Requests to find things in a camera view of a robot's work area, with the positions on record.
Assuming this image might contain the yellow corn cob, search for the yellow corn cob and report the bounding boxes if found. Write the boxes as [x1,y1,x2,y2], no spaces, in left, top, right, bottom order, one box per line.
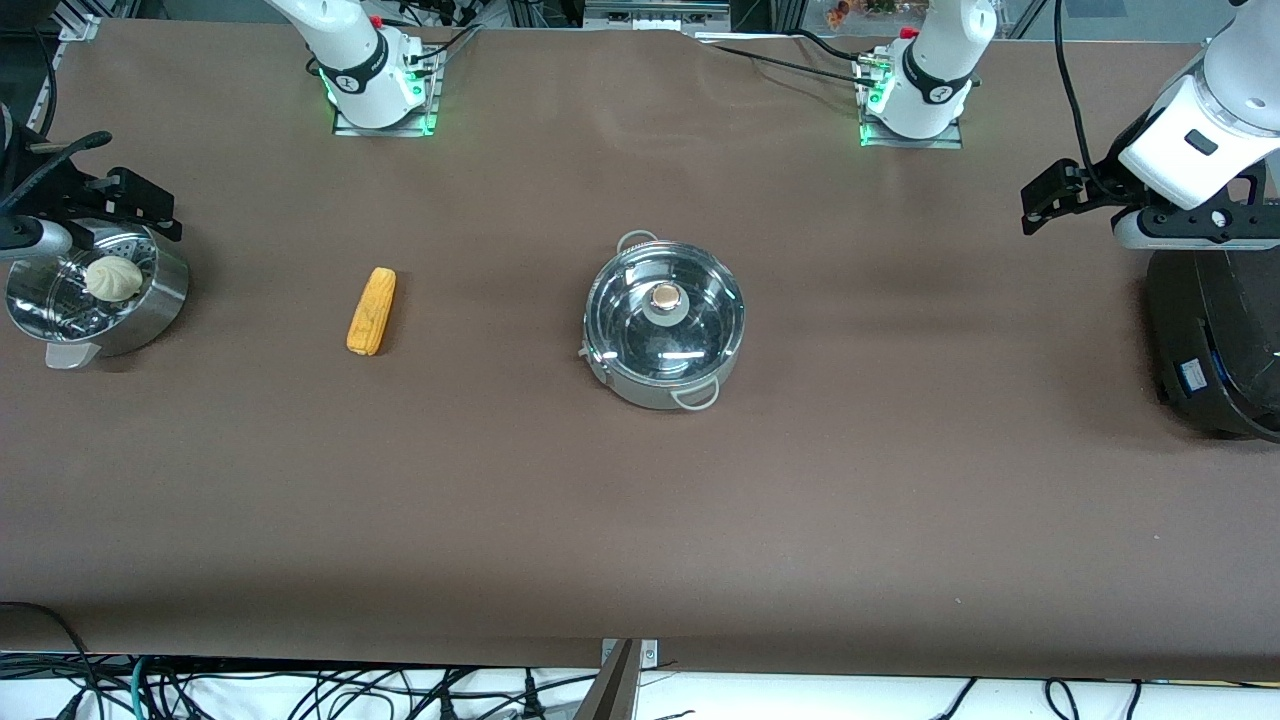
[346,266,398,357]

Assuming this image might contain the glass pot lid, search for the glass pot lid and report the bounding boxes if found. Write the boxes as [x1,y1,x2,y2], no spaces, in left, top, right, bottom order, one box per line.
[585,243,746,387]

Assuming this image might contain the stainless steel steamer pot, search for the stainless steel steamer pot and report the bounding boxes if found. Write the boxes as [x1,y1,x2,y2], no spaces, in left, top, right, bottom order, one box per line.
[5,220,191,372]

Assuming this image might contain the white steamed bun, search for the white steamed bun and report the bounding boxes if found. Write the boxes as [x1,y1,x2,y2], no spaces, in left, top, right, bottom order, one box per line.
[83,256,145,304]

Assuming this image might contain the black rice cooker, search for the black rice cooker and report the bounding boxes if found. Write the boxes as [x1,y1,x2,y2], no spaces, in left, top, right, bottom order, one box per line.
[1145,244,1280,444]

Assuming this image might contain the black left arm hanging cable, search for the black left arm hanging cable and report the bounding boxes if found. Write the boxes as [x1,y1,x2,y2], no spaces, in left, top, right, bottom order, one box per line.
[1054,0,1113,197]

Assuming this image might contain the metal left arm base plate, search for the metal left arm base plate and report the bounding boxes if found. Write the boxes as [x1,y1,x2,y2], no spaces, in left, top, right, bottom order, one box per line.
[858,112,964,150]

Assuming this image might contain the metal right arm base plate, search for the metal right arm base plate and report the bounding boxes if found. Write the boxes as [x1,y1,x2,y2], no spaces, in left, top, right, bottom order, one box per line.
[333,45,442,139]

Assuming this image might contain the black left arm base cable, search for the black left arm base cable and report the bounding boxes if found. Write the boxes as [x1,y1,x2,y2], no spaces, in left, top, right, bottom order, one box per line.
[712,28,883,91]

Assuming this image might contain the black arm base cable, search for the black arm base cable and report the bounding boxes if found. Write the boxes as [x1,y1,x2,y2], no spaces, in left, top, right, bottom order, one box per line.
[712,28,883,91]
[398,0,483,63]

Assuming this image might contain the black right arm base cable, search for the black right arm base cable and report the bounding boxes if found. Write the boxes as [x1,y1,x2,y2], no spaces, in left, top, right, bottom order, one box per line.
[398,0,483,63]

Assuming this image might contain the black looped floor cable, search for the black looped floor cable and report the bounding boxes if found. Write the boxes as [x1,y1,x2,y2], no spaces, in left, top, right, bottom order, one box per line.
[0,600,107,720]

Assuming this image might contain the aluminium frame rail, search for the aluminium frame rail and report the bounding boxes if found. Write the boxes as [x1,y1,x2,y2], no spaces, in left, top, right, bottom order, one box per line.
[584,0,732,32]

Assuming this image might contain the metal table edge bracket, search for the metal table edge bracket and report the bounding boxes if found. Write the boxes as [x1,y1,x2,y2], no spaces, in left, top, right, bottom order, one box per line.
[575,639,660,720]

